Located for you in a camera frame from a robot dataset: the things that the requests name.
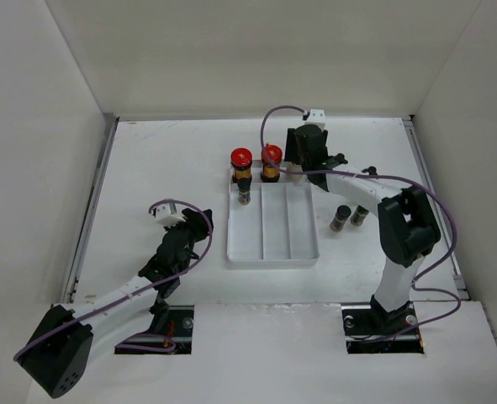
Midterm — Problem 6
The small black-capped pepper jar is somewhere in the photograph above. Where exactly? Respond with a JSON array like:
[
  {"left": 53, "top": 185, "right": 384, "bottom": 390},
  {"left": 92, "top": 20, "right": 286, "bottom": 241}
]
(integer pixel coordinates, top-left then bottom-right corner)
[{"left": 350, "top": 205, "right": 369, "bottom": 226}]

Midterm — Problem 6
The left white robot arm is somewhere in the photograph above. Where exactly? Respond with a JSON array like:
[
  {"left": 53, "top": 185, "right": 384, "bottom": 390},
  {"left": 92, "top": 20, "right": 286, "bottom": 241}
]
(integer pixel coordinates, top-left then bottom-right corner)
[{"left": 13, "top": 199, "right": 214, "bottom": 399}]

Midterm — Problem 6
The small black-capped spice jar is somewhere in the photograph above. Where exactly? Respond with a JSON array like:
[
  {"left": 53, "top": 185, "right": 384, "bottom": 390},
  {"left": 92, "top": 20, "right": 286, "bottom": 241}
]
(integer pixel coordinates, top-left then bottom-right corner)
[{"left": 237, "top": 178, "right": 251, "bottom": 205}]

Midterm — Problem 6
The white compartment organizer tray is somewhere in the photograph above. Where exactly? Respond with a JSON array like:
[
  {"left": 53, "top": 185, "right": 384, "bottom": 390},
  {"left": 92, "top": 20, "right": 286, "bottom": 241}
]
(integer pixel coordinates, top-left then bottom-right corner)
[{"left": 225, "top": 160, "right": 320, "bottom": 269}]

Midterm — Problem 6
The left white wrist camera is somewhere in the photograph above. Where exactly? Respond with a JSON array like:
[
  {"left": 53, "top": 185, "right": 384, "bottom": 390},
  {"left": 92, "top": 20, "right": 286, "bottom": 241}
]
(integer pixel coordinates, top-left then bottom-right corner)
[{"left": 148, "top": 199, "right": 186, "bottom": 228}]

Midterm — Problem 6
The black-capped beige bottle right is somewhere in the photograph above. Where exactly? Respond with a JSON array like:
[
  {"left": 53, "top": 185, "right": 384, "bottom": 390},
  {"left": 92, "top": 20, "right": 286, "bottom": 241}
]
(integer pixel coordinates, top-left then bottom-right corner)
[{"left": 361, "top": 166, "right": 378, "bottom": 177}]

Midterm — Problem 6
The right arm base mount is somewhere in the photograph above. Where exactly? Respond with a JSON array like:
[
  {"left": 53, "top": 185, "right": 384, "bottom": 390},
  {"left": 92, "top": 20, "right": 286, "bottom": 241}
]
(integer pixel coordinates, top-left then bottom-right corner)
[{"left": 341, "top": 304, "right": 424, "bottom": 354}]

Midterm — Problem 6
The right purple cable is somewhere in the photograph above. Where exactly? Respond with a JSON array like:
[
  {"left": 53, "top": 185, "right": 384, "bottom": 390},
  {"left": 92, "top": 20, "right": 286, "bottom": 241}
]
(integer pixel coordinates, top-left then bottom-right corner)
[{"left": 259, "top": 104, "right": 463, "bottom": 338}]

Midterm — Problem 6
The silver-capped spice bottle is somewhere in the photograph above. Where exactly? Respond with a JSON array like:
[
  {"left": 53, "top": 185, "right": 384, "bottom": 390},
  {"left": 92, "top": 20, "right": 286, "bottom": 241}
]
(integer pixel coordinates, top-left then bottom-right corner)
[{"left": 287, "top": 162, "right": 306, "bottom": 186}]

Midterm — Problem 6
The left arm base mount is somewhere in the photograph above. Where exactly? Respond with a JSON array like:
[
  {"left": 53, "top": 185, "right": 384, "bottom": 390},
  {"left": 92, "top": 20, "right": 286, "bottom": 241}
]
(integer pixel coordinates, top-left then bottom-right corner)
[{"left": 114, "top": 306, "right": 195, "bottom": 355}]

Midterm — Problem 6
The red-capped amber sauce jar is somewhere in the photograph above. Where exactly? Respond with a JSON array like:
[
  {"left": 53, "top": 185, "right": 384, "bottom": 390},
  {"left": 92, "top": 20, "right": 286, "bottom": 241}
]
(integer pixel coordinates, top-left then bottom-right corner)
[{"left": 230, "top": 147, "right": 253, "bottom": 183}]

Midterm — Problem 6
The small black-capped jar centre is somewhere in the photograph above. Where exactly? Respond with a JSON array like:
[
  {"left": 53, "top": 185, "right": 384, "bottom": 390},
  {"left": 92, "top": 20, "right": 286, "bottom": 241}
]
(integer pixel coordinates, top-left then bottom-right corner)
[{"left": 330, "top": 205, "right": 352, "bottom": 232}]

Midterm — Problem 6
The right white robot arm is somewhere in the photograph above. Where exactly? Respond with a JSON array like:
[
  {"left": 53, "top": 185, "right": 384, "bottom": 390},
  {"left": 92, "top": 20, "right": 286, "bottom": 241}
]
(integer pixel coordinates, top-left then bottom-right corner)
[{"left": 284, "top": 124, "right": 441, "bottom": 333}]

